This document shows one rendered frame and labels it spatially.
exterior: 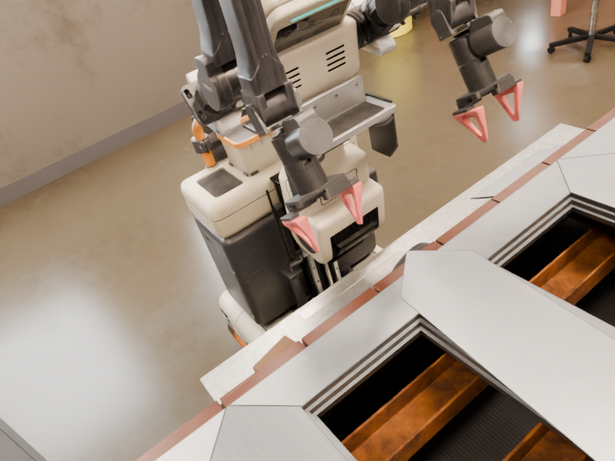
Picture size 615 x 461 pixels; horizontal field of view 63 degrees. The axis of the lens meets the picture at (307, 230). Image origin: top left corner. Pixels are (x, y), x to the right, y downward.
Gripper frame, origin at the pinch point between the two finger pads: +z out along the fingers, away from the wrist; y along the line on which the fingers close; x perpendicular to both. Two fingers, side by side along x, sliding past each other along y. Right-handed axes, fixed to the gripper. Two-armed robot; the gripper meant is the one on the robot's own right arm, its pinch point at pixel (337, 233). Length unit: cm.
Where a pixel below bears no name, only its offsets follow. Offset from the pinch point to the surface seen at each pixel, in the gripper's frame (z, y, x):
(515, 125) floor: 42, 189, 138
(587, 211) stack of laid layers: 23, 48, -8
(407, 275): 15.3, 9.9, 2.1
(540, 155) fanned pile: 19, 75, 23
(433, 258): 15.4, 16.6, 1.8
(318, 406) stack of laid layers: 21.0, -19.3, -5.2
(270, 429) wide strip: 19.0, -27.5, -5.1
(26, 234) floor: -34, -67, 287
